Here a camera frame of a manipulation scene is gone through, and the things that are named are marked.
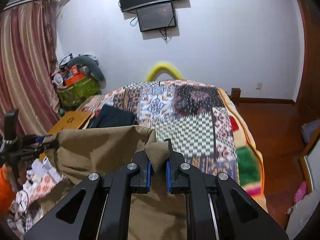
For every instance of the grey plush pillow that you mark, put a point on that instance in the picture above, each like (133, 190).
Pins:
(96, 71)

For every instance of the pile of white papers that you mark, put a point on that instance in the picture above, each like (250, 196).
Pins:
(46, 172)

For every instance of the yellow round object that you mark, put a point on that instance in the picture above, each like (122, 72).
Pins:
(163, 66)

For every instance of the dark navy pants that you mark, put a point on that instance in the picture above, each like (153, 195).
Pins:
(115, 117)

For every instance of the green fabric storage bag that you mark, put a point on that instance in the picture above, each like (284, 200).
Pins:
(80, 92)

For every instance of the orange box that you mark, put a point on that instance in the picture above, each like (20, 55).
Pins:
(75, 80)

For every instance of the pink slipper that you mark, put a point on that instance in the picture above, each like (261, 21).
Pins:
(300, 192)

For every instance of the grey cloth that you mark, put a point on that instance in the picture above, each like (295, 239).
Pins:
(311, 131)

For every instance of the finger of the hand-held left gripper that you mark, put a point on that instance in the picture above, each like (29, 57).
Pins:
(37, 149)
(42, 138)

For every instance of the wooden bed post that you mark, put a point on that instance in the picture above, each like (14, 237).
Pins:
(235, 96)

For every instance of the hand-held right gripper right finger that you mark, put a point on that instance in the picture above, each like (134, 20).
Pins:
(168, 177)

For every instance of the small red box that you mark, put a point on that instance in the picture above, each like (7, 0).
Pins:
(74, 70)

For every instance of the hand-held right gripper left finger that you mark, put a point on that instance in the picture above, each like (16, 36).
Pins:
(149, 177)

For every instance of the pink striped curtain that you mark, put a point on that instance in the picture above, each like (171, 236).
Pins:
(25, 67)

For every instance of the wooden lap table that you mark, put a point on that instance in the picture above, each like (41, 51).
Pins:
(70, 121)

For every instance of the small black wall monitor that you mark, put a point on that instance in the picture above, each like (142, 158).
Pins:
(156, 17)

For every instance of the khaki pants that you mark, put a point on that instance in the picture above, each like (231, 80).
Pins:
(100, 150)

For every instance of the patchwork printed blanket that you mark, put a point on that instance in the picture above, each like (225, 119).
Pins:
(195, 130)

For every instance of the white wall socket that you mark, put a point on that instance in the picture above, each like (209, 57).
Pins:
(259, 85)

